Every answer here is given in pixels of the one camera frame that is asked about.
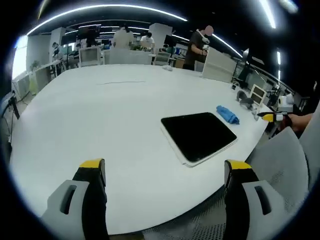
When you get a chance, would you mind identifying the blue cleaning cloth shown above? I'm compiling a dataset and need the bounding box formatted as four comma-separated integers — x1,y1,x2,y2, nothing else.
215,105,240,125

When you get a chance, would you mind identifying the white desk partition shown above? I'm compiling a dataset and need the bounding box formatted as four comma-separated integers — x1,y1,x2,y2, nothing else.
104,47,153,66

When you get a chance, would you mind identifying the person's grey shirt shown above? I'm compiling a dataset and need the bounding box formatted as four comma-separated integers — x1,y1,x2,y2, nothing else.
298,99,320,191

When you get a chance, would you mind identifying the white framed stand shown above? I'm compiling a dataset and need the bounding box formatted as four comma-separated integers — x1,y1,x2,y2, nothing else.
249,84,267,106

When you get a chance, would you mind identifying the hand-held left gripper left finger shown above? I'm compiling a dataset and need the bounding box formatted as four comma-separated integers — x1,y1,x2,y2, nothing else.
41,157,110,240

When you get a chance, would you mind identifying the black tripod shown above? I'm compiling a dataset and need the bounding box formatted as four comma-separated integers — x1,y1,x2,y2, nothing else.
1,90,21,121

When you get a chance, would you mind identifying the black wall monitor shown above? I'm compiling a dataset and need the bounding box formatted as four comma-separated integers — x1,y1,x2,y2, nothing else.
77,24,102,40

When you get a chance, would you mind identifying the white upright board box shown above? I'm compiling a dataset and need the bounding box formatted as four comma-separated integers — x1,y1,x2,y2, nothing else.
201,47,236,84

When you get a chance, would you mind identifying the black stand with screen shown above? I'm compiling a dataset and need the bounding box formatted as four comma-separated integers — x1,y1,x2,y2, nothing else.
238,48,254,89

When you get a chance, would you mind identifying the white mesh office chair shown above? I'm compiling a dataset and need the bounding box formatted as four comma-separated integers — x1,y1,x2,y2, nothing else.
78,47,105,68

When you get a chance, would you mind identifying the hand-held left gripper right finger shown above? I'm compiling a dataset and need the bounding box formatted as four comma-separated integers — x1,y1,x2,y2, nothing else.
224,159,288,240

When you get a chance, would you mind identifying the black tablet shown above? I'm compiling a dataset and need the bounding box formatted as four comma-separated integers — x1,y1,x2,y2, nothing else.
160,111,238,168

